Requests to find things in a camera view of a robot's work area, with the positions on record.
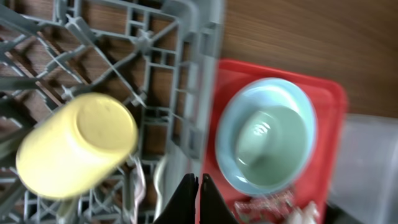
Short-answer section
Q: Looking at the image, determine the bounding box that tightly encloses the yellow plastic cup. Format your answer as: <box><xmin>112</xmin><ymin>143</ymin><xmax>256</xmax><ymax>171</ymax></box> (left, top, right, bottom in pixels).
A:
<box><xmin>16</xmin><ymin>93</ymin><xmax>138</xmax><ymax>200</ymax></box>

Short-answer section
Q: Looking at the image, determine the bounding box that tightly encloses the white tissue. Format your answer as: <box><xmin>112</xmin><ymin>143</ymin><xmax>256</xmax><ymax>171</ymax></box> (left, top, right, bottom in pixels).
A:
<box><xmin>283</xmin><ymin>201</ymin><xmax>320</xmax><ymax>224</ymax></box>

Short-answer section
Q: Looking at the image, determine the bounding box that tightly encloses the white plastic fork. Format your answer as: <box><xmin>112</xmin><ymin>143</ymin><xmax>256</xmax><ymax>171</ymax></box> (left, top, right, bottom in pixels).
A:
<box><xmin>130</xmin><ymin>156</ymin><xmax>146</xmax><ymax>224</ymax></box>

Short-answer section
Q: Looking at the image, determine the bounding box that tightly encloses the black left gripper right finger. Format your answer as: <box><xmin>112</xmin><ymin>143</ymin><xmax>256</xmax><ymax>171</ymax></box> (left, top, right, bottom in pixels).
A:
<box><xmin>200</xmin><ymin>174</ymin><xmax>238</xmax><ymax>224</ymax></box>

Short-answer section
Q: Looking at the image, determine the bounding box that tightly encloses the red plastic tray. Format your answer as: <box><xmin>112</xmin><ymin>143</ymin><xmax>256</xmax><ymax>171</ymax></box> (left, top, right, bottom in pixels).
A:
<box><xmin>202</xmin><ymin>59</ymin><xmax>348</xmax><ymax>223</ymax></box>

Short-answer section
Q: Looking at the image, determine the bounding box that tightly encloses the black plastic tray bin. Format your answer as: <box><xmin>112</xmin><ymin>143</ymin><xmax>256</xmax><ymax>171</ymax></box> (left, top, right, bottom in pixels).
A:
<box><xmin>323</xmin><ymin>204</ymin><xmax>361</xmax><ymax>224</ymax></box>

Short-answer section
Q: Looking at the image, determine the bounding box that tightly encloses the light blue plate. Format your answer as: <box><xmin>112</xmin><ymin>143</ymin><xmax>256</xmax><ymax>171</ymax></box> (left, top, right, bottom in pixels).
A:
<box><xmin>215</xmin><ymin>78</ymin><xmax>318</xmax><ymax>196</ymax></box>

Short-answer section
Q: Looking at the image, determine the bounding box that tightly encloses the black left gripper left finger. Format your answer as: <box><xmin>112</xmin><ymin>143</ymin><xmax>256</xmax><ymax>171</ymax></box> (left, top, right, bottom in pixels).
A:
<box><xmin>154</xmin><ymin>173</ymin><xmax>199</xmax><ymax>224</ymax></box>

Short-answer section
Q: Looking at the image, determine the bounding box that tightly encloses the light green bowl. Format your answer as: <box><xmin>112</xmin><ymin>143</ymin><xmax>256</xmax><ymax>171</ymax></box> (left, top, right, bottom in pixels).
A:
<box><xmin>235</xmin><ymin>106</ymin><xmax>309</xmax><ymax>190</ymax></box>

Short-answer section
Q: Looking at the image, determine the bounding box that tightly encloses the clear plastic bin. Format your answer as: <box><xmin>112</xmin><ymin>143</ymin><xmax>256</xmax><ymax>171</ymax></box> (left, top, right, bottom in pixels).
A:
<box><xmin>328</xmin><ymin>114</ymin><xmax>397</xmax><ymax>223</ymax></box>

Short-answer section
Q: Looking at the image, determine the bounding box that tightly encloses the red snack wrapper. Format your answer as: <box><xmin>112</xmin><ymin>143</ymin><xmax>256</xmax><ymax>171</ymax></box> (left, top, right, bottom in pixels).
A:
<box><xmin>232</xmin><ymin>189</ymin><xmax>295</xmax><ymax>223</ymax></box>

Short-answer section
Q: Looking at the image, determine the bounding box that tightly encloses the grey dishwasher rack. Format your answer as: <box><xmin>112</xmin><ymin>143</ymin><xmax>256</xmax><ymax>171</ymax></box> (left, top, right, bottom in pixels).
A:
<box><xmin>1</xmin><ymin>1</ymin><xmax>224</xmax><ymax>223</ymax></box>

